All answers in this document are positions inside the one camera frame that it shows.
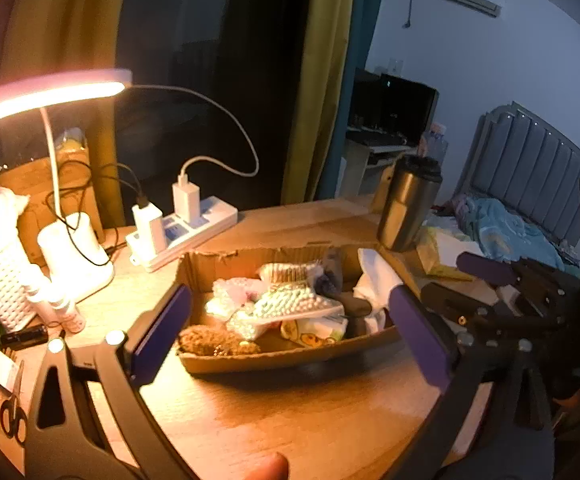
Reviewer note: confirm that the black scissors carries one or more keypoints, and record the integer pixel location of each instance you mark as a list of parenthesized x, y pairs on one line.
[(14, 412)]

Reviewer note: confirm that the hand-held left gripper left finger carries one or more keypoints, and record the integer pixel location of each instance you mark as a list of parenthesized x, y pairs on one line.
[(162, 330)]

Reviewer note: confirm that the white desk lamp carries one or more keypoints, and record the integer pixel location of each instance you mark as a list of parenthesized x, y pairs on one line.
[(72, 260)]

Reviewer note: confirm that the white computer desk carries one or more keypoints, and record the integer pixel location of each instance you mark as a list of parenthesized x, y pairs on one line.
[(369, 160)]

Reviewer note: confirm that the plastic water bottle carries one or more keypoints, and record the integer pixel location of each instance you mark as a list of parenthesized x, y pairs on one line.
[(433, 141)]

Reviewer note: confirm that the teal curtain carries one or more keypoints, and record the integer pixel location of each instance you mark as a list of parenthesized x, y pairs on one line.
[(364, 35)]

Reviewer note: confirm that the white cloth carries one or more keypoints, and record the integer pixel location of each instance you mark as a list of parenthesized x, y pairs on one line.
[(377, 280)]

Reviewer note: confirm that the steel thermos cup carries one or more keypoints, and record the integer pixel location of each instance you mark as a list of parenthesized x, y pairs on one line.
[(407, 205)]

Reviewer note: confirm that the yellow tissue packet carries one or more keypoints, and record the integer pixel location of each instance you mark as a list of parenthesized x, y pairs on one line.
[(439, 260)]

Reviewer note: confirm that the blue blanket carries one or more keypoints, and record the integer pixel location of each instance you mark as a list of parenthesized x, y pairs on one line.
[(499, 230)]

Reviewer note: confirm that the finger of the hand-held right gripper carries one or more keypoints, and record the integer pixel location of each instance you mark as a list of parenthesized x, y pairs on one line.
[(484, 267), (449, 301)]

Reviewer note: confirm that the tan paper bag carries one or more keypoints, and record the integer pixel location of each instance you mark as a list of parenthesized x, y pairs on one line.
[(383, 190)]

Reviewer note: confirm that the cardboard box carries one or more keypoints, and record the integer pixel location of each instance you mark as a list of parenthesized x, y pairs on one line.
[(295, 358)]

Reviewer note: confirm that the yellow curtain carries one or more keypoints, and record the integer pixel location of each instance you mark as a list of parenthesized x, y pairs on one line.
[(70, 20), (320, 85)]

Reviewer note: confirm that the brown storage carton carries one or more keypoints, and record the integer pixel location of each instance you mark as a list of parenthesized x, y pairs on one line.
[(35, 185)]

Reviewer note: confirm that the brown plush toy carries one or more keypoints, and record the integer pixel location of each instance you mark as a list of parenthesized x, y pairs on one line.
[(205, 341)]

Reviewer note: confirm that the dark cloth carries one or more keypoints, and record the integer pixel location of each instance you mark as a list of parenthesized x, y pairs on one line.
[(329, 275)]

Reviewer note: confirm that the pearl beaded pouch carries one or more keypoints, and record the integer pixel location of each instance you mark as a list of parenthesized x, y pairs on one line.
[(290, 302)]

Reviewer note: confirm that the white power strip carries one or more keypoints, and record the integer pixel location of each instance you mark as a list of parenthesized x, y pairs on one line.
[(210, 217)]

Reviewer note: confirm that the small white beaded pouch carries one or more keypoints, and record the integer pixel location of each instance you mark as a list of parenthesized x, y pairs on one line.
[(250, 325)]

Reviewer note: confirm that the black computer monitor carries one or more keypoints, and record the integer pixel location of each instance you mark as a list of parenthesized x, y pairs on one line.
[(394, 110)]

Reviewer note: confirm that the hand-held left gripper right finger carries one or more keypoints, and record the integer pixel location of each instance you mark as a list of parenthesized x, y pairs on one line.
[(419, 332)]

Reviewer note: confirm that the studded pouch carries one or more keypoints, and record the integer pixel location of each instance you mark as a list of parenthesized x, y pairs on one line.
[(290, 272)]

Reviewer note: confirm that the person's left hand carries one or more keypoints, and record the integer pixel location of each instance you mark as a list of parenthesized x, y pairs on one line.
[(266, 467)]

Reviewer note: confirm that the printed tissue packet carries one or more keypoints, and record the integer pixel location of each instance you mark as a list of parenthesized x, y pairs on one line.
[(315, 332)]

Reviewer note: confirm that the small black device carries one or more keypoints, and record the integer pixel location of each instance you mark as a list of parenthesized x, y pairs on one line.
[(24, 337)]

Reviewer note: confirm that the grey padded headboard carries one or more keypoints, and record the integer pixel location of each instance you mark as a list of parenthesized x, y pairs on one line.
[(529, 170)]

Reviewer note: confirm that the white plastic basket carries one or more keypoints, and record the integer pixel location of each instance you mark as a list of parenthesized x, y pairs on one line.
[(0, 282)]

